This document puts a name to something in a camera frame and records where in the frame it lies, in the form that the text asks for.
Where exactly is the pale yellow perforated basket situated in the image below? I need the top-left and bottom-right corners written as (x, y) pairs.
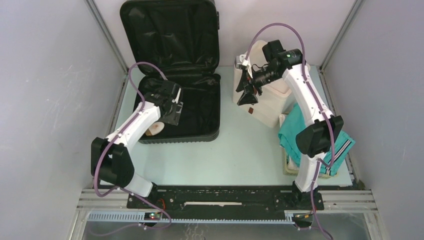
top-left (282, 148), bottom-right (339, 179)

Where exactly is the white drawer unit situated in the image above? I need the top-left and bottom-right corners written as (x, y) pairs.
top-left (231, 39), bottom-right (312, 129)

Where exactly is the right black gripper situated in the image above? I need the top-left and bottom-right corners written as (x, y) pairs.
top-left (237, 65), bottom-right (281, 106)

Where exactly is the white bottle orange logo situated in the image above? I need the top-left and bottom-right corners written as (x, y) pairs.
top-left (144, 121), bottom-right (165, 137)

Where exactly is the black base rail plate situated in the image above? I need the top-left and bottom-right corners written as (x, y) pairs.
top-left (147, 185), bottom-right (325, 221)

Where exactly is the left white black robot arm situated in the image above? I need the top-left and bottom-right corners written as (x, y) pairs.
top-left (91, 80), bottom-right (183, 208)

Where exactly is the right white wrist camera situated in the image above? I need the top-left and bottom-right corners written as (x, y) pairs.
top-left (234, 54), bottom-right (251, 71)

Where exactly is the light teal bottom garment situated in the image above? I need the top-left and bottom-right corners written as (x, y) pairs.
top-left (278, 103), bottom-right (356, 176)

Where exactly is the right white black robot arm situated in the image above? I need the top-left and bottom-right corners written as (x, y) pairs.
top-left (234, 40), bottom-right (344, 209)

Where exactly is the black ribbed hard-shell suitcase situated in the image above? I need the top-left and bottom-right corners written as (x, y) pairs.
top-left (119, 0), bottom-right (221, 144)

